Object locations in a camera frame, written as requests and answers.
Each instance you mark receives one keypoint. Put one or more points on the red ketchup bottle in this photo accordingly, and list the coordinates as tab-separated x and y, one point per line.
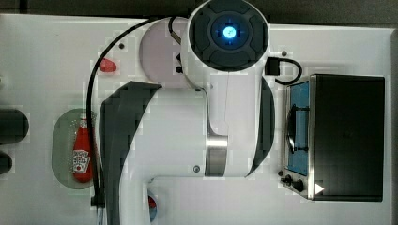
81	155

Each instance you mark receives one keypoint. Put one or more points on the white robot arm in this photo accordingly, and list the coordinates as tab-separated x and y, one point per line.
220	124

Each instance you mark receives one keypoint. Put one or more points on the green oval strainer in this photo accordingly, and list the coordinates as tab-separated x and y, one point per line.
64	135

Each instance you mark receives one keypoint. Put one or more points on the red strawberry toy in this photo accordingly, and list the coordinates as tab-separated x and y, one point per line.
107	66

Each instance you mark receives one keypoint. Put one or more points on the blue bowl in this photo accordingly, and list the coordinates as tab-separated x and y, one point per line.
152	208

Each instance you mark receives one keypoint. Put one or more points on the black toaster oven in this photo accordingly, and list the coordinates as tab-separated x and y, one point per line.
334	138

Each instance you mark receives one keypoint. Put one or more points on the large black cylinder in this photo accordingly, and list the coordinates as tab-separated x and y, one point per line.
14	126

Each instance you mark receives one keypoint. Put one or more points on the small black cylinder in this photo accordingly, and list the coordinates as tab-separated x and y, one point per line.
5	163

